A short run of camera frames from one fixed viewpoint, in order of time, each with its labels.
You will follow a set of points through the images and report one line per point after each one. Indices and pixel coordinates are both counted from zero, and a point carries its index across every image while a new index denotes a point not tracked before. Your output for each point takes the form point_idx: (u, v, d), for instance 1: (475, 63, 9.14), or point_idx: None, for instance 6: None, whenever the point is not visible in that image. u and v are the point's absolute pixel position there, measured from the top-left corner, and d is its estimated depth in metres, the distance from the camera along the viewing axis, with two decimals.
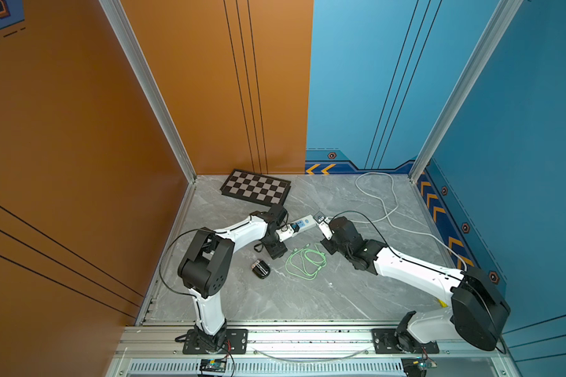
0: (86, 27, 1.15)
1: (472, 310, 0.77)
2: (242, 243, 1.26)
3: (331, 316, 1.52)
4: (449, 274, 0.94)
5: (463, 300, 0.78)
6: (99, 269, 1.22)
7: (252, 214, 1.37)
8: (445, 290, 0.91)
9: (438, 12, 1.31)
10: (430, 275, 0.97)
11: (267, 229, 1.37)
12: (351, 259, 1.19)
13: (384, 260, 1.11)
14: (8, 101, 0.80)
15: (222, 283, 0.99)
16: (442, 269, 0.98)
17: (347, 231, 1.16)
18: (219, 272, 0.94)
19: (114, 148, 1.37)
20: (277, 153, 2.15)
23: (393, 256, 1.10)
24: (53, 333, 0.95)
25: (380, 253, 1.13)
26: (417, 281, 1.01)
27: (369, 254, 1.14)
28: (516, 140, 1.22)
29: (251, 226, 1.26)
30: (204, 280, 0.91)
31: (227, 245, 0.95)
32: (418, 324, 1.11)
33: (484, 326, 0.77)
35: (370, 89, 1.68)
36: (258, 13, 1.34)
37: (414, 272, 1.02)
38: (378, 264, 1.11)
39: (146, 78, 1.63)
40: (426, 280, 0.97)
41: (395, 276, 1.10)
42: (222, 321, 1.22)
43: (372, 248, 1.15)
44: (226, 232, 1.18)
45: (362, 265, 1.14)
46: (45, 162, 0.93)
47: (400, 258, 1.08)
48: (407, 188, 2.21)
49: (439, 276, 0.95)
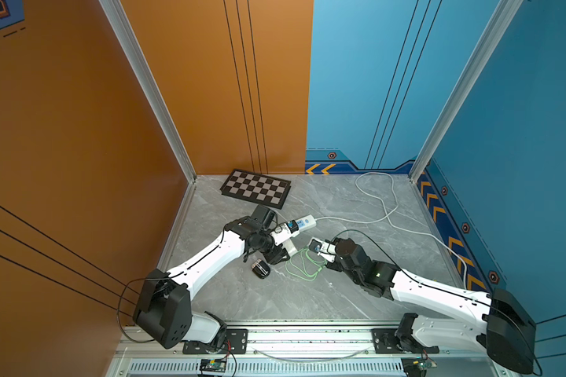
0: (85, 27, 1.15)
1: (509, 339, 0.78)
2: (212, 272, 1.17)
3: (331, 316, 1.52)
4: (476, 300, 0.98)
5: (498, 330, 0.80)
6: (99, 269, 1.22)
7: (224, 232, 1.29)
8: (476, 317, 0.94)
9: (438, 12, 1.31)
10: (457, 301, 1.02)
11: (247, 243, 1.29)
12: (365, 286, 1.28)
13: (402, 286, 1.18)
14: (6, 101, 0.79)
15: (185, 329, 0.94)
16: (468, 293, 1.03)
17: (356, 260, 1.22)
18: (177, 323, 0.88)
19: (113, 148, 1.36)
20: (276, 153, 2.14)
23: (409, 282, 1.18)
24: (52, 334, 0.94)
25: (395, 278, 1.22)
26: (442, 307, 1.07)
27: (382, 280, 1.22)
28: (517, 140, 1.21)
29: (220, 255, 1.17)
30: (161, 331, 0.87)
31: (179, 296, 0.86)
32: (429, 332, 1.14)
33: (522, 353, 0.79)
35: (370, 89, 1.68)
36: (258, 12, 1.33)
37: (437, 298, 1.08)
38: (395, 290, 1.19)
39: (146, 78, 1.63)
40: (453, 307, 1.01)
41: (413, 301, 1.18)
42: (217, 326, 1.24)
43: (385, 274, 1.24)
44: (181, 275, 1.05)
45: (377, 291, 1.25)
46: (46, 162, 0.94)
47: (419, 283, 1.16)
48: (407, 188, 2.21)
49: (466, 302, 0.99)
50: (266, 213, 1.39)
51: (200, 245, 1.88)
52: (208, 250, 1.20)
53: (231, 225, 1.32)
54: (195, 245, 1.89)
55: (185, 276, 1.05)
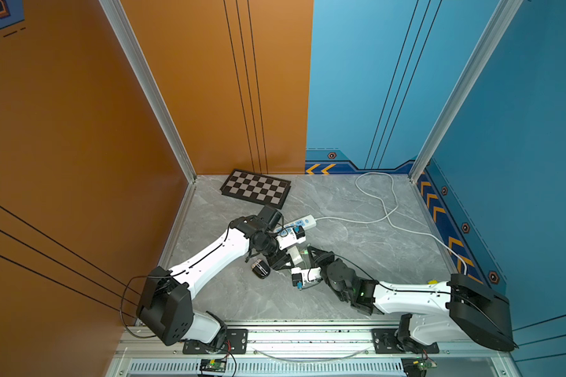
0: (85, 27, 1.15)
1: (473, 320, 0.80)
2: (215, 271, 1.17)
3: (331, 316, 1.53)
4: (439, 291, 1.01)
5: (461, 314, 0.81)
6: (99, 269, 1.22)
7: (229, 230, 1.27)
8: (442, 309, 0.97)
9: (438, 12, 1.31)
10: (425, 297, 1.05)
11: (251, 241, 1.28)
12: (358, 306, 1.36)
13: (381, 298, 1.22)
14: (7, 101, 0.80)
15: (185, 327, 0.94)
16: (432, 287, 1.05)
17: (350, 283, 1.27)
18: (178, 321, 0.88)
19: (112, 148, 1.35)
20: (276, 152, 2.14)
23: (387, 291, 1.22)
24: (51, 334, 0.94)
25: (376, 293, 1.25)
26: (417, 308, 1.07)
27: (366, 297, 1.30)
28: (518, 140, 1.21)
29: (223, 254, 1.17)
30: (161, 329, 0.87)
31: (180, 295, 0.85)
32: (424, 331, 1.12)
33: (488, 329, 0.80)
35: (371, 88, 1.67)
36: (258, 12, 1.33)
37: (408, 300, 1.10)
38: (378, 303, 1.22)
39: (146, 79, 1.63)
40: (422, 304, 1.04)
41: (397, 310, 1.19)
42: (218, 327, 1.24)
43: (368, 290, 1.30)
44: (184, 274, 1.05)
45: (367, 310, 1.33)
46: (45, 163, 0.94)
47: (395, 291, 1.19)
48: (407, 188, 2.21)
49: (432, 296, 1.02)
50: (273, 213, 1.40)
51: (200, 245, 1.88)
52: (211, 248, 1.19)
53: (237, 221, 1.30)
54: (194, 245, 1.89)
55: (186, 276, 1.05)
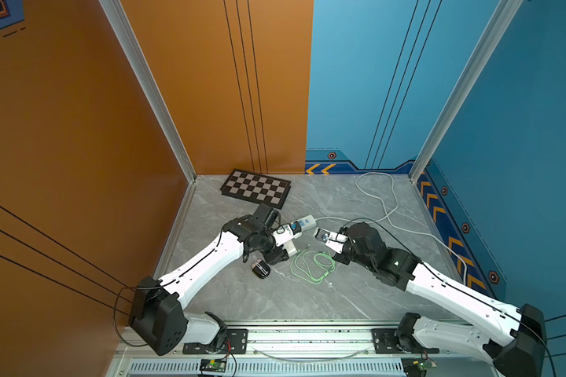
0: (85, 27, 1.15)
1: (535, 360, 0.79)
2: (207, 278, 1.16)
3: (331, 316, 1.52)
4: (506, 313, 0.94)
5: (526, 348, 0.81)
6: (99, 269, 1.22)
7: (222, 234, 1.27)
8: (503, 331, 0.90)
9: (438, 12, 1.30)
10: (483, 310, 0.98)
11: (245, 243, 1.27)
12: (380, 276, 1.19)
13: (422, 280, 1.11)
14: (7, 101, 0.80)
15: (179, 335, 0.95)
16: (497, 304, 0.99)
17: (369, 243, 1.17)
18: (170, 331, 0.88)
19: (112, 148, 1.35)
20: (276, 152, 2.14)
23: (433, 279, 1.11)
24: (51, 334, 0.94)
25: (416, 272, 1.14)
26: (462, 310, 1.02)
27: (400, 269, 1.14)
28: (519, 140, 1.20)
29: (215, 260, 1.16)
30: (153, 340, 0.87)
31: (170, 306, 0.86)
32: (431, 334, 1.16)
33: (538, 371, 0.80)
35: (371, 89, 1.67)
36: (258, 12, 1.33)
37: (461, 301, 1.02)
38: (413, 283, 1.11)
39: (146, 78, 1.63)
40: (479, 316, 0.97)
41: (427, 296, 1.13)
42: (216, 327, 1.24)
43: (403, 263, 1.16)
44: (174, 283, 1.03)
45: (391, 280, 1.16)
46: (46, 163, 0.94)
47: (442, 283, 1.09)
48: (407, 188, 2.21)
49: (494, 313, 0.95)
50: (269, 212, 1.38)
51: (200, 245, 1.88)
52: (203, 255, 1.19)
53: (230, 224, 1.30)
54: (194, 245, 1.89)
55: (176, 285, 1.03)
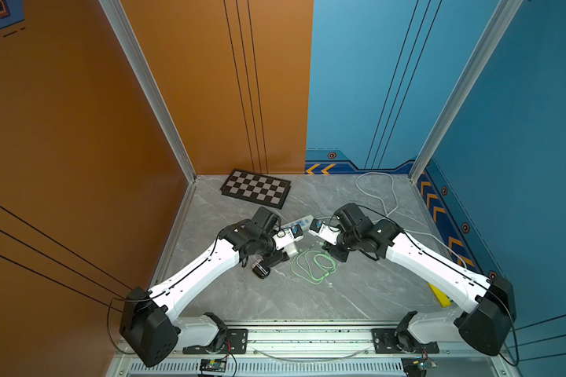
0: (85, 27, 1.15)
1: (494, 324, 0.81)
2: (201, 287, 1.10)
3: (331, 316, 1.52)
4: (475, 281, 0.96)
5: (487, 312, 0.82)
6: (99, 269, 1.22)
7: (217, 240, 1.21)
8: (469, 297, 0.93)
9: (438, 12, 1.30)
10: (454, 277, 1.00)
11: (241, 251, 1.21)
12: (362, 243, 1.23)
13: (401, 247, 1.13)
14: (7, 102, 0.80)
15: (170, 346, 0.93)
16: (468, 273, 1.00)
17: (353, 215, 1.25)
18: (158, 344, 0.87)
19: (112, 148, 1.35)
20: (276, 153, 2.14)
23: (411, 246, 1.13)
24: (51, 334, 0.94)
25: (396, 238, 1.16)
26: (435, 276, 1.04)
27: (382, 236, 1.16)
28: (518, 140, 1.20)
29: (207, 270, 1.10)
30: (141, 352, 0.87)
31: (157, 320, 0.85)
32: (422, 325, 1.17)
33: (496, 335, 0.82)
35: (371, 89, 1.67)
36: (257, 12, 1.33)
37: (435, 269, 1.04)
38: (392, 250, 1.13)
39: (146, 79, 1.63)
40: (449, 282, 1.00)
41: (404, 264, 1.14)
42: (215, 330, 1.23)
43: (387, 232, 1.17)
44: (163, 295, 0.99)
45: (372, 246, 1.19)
46: (46, 163, 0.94)
47: (420, 250, 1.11)
48: (407, 188, 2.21)
49: (463, 281, 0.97)
50: (268, 217, 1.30)
51: (200, 245, 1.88)
52: (196, 265, 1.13)
53: (226, 231, 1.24)
54: (194, 245, 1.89)
55: (166, 297, 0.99)
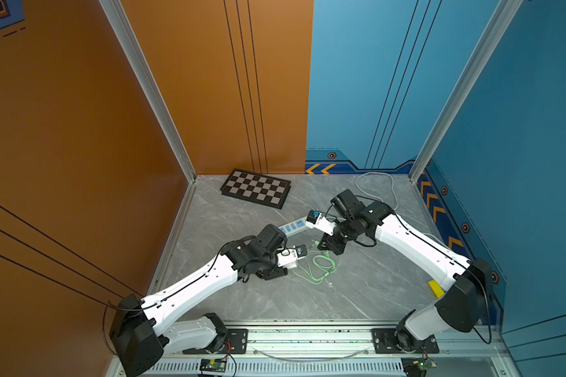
0: (84, 26, 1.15)
1: (468, 301, 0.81)
2: (194, 304, 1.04)
3: (330, 316, 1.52)
4: (455, 261, 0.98)
5: (463, 288, 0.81)
6: (99, 269, 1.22)
7: (218, 258, 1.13)
8: (447, 275, 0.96)
9: (438, 12, 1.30)
10: (435, 257, 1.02)
11: (240, 271, 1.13)
12: (353, 223, 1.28)
13: (389, 227, 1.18)
14: (6, 102, 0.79)
15: (154, 360, 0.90)
16: (450, 254, 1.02)
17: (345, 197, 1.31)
18: (142, 356, 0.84)
19: (112, 148, 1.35)
20: (276, 153, 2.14)
23: (399, 227, 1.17)
24: (51, 334, 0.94)
25: (386, 219, 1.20)
26: (418, 256, 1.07)
27: (373, 217, 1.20)
28: (518, 140, 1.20)
29: (201, 287, 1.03)
30: (124, 362, 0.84)
31: (144, 333, 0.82)
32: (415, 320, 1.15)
33: (469, 312, 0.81)
35: (371, 89, 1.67)
36: (257, 12, 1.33)
37: (417, 246, 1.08)
38: (381, 229, 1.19)
39: (146, 78, 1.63)
40: (429, 260, 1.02)
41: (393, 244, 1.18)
42: (213, 334, 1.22)
43: (377, 212, 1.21)
44: (153, 308, 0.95)
45: (362, 225, 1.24)
46: (45, 163, 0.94)
47: (406, 230, 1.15)
48: (407, 188, 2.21)
49: (444, 260, 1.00)
50: (275, 236, 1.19)
51: (200, 245, 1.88)
52: (192, 280, 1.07)
53: (229, 247, 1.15)
54: (194, 245, 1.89)
55: (156, 310, 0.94)
